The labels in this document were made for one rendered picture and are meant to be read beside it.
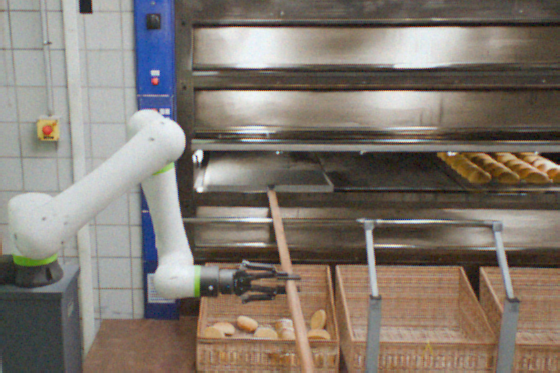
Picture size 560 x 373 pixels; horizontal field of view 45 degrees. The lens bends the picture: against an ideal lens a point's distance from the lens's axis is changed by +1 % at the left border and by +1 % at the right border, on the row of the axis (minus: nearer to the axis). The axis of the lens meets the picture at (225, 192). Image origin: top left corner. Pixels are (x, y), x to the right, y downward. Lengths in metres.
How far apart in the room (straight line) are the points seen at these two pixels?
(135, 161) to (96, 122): 1.19
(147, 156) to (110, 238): 1.33
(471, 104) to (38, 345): 1.97
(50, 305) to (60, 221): 0.30
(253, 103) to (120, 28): 0.63
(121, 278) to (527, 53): 1.97
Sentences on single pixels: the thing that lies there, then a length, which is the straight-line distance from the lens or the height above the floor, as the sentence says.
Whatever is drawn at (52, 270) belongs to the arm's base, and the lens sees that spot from 2.01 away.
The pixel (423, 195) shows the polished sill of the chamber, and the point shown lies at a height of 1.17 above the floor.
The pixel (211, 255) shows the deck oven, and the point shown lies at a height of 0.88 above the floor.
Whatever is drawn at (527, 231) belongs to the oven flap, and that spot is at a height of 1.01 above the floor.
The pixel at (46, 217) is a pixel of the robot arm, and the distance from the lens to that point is 1.79.
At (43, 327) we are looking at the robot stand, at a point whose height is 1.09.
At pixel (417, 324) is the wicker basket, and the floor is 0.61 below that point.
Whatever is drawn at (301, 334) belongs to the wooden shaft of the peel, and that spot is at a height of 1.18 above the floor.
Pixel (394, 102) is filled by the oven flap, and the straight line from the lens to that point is 2.95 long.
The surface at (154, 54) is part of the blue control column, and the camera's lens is 2.85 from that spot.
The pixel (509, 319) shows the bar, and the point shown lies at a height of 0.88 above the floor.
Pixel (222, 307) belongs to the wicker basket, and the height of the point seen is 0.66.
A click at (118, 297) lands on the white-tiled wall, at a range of 3.18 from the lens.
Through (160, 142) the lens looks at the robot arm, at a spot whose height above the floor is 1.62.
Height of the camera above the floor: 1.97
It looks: 16 degrees down
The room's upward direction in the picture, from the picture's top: straight up
